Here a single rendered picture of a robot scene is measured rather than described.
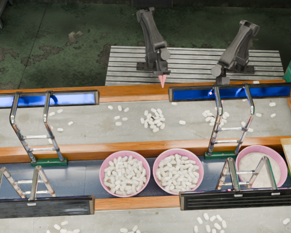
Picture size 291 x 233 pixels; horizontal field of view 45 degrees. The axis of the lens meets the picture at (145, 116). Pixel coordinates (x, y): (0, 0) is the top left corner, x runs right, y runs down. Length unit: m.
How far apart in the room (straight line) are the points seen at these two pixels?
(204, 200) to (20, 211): 0.74
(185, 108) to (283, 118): 0.58
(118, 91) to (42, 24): 1.96
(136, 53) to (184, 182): 1.06
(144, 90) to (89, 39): 1.61
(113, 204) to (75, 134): 0.49
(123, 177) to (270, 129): 0.89
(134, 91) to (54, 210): 0.97
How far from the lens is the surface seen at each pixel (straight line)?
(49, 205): 1.48
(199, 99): 1.76
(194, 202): 1.46
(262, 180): 1.97
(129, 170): 1.90
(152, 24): 2.15
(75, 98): 1.76
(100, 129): 2.04
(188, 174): 1.89
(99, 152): 1.95
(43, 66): 3.50
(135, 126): 2.03
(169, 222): 1.79
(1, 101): 1.86
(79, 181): 1.97
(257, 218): 1.87
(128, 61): 2.47
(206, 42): 3.64
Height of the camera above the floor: 2.43
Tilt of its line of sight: 54 degrees down
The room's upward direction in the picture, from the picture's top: 1 degrees counter-clockwise
